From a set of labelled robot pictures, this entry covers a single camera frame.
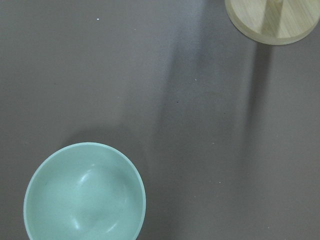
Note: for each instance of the wooden mug tree stand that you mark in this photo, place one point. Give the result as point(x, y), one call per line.
point(274, 22)

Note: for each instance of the green bowl on right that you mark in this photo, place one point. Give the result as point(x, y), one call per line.
point(85, 191)

